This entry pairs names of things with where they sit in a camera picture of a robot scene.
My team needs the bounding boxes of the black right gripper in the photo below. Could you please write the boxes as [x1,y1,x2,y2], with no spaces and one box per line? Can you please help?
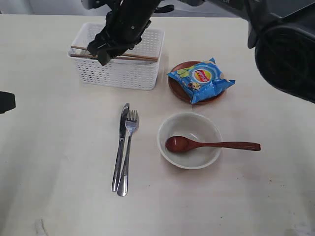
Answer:
[87,0,160,66]

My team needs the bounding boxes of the wooden chopstick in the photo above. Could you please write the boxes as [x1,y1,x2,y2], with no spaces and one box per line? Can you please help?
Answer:
[70,45,143,58]
[70,54,158,62]

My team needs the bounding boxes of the white perforated plastic basket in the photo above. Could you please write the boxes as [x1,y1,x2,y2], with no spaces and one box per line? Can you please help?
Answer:
[67,22,164,90]

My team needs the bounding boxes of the silver table knife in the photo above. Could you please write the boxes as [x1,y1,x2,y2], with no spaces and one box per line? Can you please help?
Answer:
[111,103,130,192]

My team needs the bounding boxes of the silver fork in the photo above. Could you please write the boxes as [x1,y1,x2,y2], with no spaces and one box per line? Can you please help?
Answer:
[117,110,139,197]

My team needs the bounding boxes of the brown round wooden plate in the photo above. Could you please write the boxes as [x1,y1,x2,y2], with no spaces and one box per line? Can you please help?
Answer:
[168,58,234,105]

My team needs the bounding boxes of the blue chips bag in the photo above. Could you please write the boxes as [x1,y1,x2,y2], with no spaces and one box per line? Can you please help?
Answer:
[168,57,235,104]

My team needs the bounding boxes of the brown wooden spoon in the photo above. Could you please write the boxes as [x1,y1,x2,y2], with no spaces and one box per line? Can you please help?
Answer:
[165,136,261,153]

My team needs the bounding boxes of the grey-green ceramic bowl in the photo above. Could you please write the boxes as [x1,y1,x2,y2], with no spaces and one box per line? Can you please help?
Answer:
[157,112,222,170]

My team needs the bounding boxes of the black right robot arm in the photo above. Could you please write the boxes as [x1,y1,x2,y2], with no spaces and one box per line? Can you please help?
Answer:
[82,0,315,102]

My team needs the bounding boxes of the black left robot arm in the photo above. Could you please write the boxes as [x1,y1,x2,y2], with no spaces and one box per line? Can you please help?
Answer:
[0,91,16,114]

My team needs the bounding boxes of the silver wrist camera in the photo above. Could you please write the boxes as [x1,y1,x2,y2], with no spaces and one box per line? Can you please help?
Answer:
[81,0,113,10]

